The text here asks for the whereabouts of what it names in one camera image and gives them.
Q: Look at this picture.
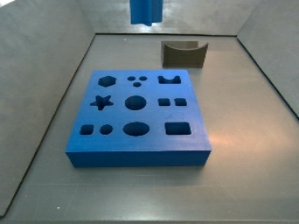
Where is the dark grey curved holder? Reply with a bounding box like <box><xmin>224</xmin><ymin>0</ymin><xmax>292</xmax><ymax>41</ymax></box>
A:
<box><xmin>161</xmin><ymin>41</ymin><xmax>209</xmax><ymax>68</ymax></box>

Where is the blue star-shaped peg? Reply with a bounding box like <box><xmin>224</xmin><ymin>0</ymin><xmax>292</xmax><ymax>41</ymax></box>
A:
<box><xmin>129</xmin><ymin>0</ymin><xmax>164</xmax><ymax>26</ymax></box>

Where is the blue shape-sorting block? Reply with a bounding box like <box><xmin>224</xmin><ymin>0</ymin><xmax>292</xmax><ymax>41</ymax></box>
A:
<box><xmin>65</xmin><ymin>70</ymin><xmax>211</xmax><ymax>167</ymax></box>

